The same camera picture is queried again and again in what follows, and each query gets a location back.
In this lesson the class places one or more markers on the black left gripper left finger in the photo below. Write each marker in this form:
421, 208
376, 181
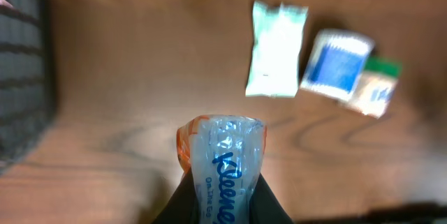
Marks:
182, 207

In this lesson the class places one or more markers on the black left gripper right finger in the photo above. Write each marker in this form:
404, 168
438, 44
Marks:
264, 207

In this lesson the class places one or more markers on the orange Kleenex tissue pack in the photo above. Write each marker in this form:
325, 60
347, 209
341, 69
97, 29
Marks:
224, 153

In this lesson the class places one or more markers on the mint green wipes pack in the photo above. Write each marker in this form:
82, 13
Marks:
278, 37

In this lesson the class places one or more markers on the white blue label jar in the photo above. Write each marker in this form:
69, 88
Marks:
336, 61

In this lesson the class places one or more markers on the green lid jar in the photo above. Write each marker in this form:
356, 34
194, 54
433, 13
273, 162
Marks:
375, 87

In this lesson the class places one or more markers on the grey plastic mesh basket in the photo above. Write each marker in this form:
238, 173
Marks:
28, 86

